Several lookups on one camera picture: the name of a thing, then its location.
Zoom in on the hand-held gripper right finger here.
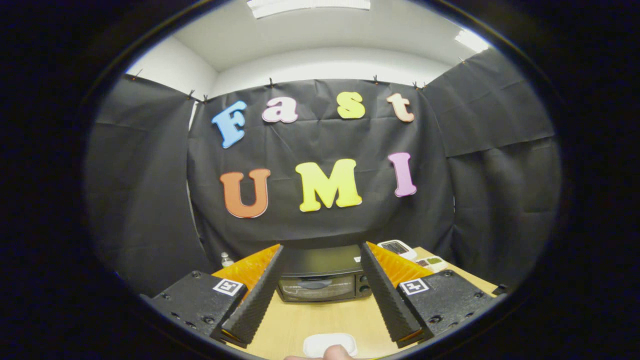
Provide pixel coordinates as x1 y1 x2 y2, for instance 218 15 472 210
360 241 508 349

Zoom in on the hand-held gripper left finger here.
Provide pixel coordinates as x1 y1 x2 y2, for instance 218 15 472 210
141 243 284 349

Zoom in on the black toaster oven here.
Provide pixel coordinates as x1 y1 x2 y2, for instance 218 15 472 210
276 244 373 303

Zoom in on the white pop-up toaster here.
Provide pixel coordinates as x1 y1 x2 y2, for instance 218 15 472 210
377 239 418 261

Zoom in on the white divided snack dish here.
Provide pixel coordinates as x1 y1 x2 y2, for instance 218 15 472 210
415 255 448 274

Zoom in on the white square plate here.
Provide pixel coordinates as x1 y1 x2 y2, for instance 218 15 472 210
303 333 358 358

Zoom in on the black backdrop cloth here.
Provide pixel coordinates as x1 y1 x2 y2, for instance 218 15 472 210
85 47 562 296

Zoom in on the small ceiling light panel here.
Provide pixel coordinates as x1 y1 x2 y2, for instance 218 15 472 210
454 29 490 53

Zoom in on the large ceiling light panel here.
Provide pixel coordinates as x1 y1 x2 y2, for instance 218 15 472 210
246 0 372 20

